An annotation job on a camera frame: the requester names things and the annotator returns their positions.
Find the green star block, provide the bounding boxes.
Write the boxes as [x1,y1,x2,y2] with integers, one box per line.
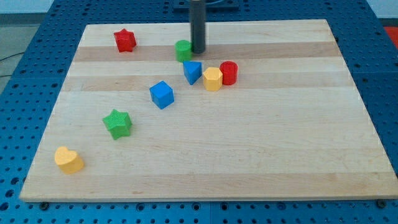
[103,109,132,140]

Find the green cylinder block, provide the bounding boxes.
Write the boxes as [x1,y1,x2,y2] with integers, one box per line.
[175,40,192,62]

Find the blue triangle block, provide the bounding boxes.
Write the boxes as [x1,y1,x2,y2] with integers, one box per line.
[183,61,202,85]

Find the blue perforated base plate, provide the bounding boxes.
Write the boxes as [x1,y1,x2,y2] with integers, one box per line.
[1,0,397,223]

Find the red cylinder block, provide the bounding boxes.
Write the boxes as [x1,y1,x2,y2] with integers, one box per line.
[220,61,238,85]

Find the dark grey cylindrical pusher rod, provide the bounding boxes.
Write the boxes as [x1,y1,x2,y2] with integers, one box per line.
[189,0,206,54]

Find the black cable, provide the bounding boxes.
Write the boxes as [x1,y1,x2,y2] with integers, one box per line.
[0,51,25,78]

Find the blue cube block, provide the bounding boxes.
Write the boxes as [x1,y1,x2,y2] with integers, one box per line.
[149,81,174,110]

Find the yellow heart block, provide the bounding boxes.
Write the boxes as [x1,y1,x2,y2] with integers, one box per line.
[54,146,85,174]

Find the red star block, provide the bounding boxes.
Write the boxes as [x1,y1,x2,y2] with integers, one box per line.
[114,29,137,52]

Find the yellow hexagon block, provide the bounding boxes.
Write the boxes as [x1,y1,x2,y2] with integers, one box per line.
[203,67,223,91]

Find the light wooden board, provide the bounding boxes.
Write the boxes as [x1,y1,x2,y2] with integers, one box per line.
[20,19,397,202]

